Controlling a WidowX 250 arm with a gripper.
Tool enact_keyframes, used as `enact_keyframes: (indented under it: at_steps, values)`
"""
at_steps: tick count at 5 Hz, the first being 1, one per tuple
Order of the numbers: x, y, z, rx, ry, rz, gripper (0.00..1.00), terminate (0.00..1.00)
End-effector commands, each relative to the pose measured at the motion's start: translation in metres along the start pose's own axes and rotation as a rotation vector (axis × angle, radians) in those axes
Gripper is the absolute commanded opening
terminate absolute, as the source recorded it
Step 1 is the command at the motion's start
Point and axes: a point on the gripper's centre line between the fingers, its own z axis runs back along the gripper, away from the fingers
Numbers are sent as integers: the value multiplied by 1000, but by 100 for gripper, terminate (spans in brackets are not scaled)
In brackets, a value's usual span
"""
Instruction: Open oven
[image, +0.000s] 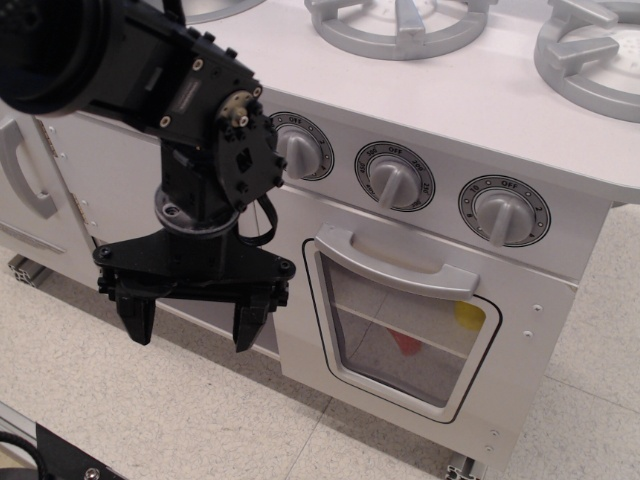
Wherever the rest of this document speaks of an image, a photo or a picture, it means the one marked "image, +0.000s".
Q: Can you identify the yellow toy bottle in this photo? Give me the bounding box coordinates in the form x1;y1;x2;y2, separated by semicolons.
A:
454;301;486;332

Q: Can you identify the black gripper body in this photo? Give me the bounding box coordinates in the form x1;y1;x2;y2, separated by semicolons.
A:
93;230;296;310

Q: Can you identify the grey centre burner grate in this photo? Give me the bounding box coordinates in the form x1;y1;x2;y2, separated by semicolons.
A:
304;1;495;61

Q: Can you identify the red toy pepper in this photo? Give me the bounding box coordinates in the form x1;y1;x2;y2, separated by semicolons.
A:
388;329;422;356

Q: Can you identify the grey middle control knob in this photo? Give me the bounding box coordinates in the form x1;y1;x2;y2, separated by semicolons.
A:
354;141;436;212

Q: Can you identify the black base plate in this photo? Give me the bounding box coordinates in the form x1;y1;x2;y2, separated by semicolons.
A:
35;424;125;480

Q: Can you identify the white toy oven door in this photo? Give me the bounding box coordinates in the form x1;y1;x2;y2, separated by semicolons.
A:
274;189;576;469

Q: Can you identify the grey control knob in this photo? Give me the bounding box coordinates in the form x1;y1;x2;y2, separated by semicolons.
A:
270;111;335;181
458;175;551;248
354;141;436;212

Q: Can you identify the aluminium frame rail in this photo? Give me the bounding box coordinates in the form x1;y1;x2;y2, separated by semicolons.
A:
8;255;52;288

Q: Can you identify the white toy kitchen stove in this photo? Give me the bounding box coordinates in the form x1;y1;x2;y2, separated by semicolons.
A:
1;1;639;469

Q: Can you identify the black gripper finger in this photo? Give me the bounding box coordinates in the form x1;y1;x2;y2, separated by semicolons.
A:
233;297;273;352
116;296;156;345

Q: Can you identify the grey right control knob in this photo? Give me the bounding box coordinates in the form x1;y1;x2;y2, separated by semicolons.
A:
458;175;551;248

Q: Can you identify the white left cabinet door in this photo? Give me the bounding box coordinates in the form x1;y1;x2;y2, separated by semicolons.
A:
1;104;100;289

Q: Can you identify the grey burner grate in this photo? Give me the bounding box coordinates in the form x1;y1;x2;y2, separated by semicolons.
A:
304;1;495;61
534;1;639;123

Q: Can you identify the black cable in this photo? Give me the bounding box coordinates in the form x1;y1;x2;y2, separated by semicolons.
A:
0;430;41;480

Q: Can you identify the grey right burner grate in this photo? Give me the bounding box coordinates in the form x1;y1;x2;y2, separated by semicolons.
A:
534;1;639;123

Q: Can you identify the grey left control knob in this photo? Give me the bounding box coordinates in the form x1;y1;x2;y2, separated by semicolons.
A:
270;111;335;181

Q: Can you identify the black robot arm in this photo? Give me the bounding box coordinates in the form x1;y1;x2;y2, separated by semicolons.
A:
1;1;296;352

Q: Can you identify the grey cabinet door handle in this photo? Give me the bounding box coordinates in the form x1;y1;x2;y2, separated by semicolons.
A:
0;118;59;219

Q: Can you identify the grey oven door handle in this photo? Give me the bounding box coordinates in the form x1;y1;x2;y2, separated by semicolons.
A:
314;224;480;301

